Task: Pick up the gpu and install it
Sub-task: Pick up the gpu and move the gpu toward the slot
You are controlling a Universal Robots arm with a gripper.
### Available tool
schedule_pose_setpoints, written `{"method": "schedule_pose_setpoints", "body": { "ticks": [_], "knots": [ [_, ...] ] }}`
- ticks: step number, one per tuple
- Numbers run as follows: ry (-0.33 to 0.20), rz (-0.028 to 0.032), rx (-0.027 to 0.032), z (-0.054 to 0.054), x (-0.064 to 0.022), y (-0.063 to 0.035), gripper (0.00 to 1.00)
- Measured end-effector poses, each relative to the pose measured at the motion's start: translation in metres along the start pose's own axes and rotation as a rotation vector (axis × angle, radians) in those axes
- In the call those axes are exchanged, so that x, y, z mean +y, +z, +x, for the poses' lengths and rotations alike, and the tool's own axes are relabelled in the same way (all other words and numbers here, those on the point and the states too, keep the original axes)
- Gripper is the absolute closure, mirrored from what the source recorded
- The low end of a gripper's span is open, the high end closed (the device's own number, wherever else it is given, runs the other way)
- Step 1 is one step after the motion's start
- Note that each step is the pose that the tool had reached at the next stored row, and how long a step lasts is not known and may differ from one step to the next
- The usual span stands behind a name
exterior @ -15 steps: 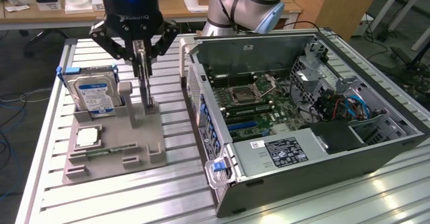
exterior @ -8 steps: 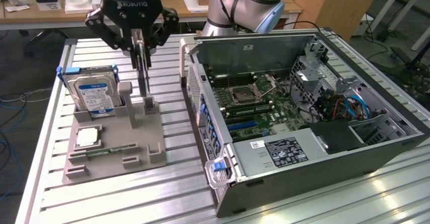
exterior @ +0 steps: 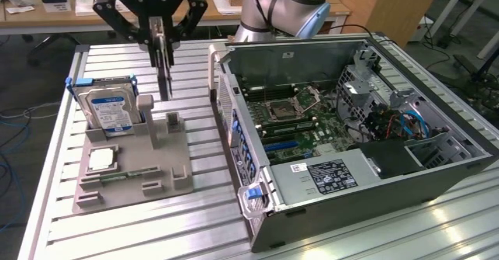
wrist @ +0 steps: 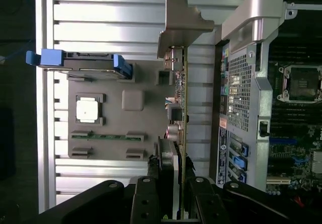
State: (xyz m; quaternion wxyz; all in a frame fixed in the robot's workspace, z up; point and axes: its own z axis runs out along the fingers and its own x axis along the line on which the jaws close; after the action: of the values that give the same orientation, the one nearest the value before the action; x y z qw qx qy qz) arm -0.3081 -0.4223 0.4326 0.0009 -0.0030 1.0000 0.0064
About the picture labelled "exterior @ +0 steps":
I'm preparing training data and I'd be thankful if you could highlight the black graphics card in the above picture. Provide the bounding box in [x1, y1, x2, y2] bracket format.
[146, 16, 174, 102]

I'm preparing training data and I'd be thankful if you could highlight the stack of white papers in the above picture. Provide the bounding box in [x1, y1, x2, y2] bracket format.
[209, 0, 242, 16]

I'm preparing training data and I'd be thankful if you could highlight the white box with black lid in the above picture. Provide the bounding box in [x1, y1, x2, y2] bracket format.
[38, 0, 71, 13]

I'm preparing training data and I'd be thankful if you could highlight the wooden desk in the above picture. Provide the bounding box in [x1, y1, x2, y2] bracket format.
[0, 0, 352, 36]

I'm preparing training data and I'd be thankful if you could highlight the white paper label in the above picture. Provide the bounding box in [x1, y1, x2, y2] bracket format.
[5, 5, 35, 15]

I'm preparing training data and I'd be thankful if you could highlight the hard disk in blue caddy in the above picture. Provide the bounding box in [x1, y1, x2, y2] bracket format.
[65, 74, 139, 138]

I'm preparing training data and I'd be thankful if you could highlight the CPU socket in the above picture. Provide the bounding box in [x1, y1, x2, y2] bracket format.
[266, 100, 297, 121]

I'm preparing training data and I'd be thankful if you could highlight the metal socket cover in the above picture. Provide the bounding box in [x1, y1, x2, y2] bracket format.
[292, 84, 325, 109]

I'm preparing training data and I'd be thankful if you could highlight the installed RAM stick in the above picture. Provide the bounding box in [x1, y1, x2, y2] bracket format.
[257, 121, 316, 136]

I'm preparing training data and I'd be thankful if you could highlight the silver CPU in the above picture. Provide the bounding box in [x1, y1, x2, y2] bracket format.
[87, 148, 117, 171]

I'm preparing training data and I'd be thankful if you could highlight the grey parts rack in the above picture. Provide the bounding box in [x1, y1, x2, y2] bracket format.
[71, 93, 195, 214]

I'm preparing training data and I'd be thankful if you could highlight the metal disk bay cage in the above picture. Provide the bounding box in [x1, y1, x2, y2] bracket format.
[334, 63, 390, 127]

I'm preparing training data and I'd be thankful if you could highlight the blue expansion slot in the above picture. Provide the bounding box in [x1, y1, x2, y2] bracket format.
[264, 139, 309, 153]

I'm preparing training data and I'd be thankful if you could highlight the wooden cabinet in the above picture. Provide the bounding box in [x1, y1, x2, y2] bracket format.
[329, 0, 446, 47]

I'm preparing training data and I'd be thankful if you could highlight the green RAM stick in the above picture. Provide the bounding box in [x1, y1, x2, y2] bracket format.
[98, 167, 161, 184]

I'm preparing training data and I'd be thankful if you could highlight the green motherboard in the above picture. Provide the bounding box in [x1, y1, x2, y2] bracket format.
[236, 75, 361, 167]

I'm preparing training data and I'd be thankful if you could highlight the grey power supply unit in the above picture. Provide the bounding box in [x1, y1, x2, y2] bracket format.
[268, 148, 385, 207]

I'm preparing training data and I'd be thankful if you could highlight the black floor stand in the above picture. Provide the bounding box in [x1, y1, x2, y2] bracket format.
[453, 37, 499, 109]

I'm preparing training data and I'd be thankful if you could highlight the dark grey open PC case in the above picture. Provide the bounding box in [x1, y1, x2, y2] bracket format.
[207, 32, 499, 254]

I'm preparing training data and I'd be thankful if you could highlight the black cable behind case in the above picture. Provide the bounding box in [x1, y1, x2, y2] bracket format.
[322, 23, 377, 39]

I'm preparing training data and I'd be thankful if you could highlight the blue floor cable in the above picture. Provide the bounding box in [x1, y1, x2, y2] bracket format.
[0, 113, 33, 235]

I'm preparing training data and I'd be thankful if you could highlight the red wire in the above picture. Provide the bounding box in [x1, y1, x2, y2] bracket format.
[384, 110, 396, 138]

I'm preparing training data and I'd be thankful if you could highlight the blue wire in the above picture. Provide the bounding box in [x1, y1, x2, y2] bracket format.
[400, 109, 430, 138]

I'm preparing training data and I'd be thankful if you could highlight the white desk frame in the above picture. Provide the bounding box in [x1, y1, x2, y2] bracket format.
[424, 0, 499, 60]

